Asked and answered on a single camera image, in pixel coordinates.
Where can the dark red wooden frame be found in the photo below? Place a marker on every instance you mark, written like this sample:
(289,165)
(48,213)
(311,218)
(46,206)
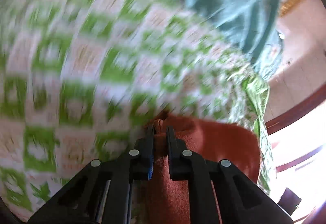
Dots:
(295,109)

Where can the green checkered bedsheet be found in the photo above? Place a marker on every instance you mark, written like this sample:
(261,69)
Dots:
(89,74)

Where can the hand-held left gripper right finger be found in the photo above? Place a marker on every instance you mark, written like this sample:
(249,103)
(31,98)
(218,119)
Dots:
(170,152)

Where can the orange-red knit sweater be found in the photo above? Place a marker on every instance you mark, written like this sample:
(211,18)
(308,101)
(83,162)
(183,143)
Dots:
(219,142)

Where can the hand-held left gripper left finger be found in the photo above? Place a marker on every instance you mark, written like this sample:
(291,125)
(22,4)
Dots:
(150,160)

